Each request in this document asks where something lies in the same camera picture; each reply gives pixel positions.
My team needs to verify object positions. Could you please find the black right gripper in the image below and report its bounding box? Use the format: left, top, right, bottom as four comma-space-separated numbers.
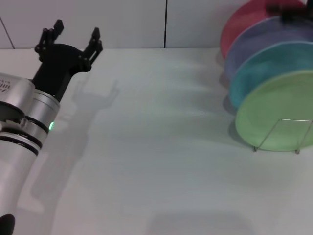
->
265, 0, 313, 23

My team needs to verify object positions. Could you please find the silver wire plate rack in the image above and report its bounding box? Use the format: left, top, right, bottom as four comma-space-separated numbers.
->
252, 118, 313, 155

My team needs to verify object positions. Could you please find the red plastic plate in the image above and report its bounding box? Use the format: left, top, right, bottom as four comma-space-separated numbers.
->
220, 0, 305, 59

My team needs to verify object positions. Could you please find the green plastic plate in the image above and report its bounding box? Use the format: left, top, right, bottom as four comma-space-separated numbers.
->
235, 70, 313, 152

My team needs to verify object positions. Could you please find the blue plastic plate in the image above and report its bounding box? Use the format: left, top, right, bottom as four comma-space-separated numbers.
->
229, 41, 313, 110

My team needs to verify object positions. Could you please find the purple plastic plate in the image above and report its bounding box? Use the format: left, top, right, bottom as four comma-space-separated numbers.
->
224, 16, 313, 81

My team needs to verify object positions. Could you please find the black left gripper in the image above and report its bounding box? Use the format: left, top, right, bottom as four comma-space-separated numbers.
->
31, 19, 104, 102

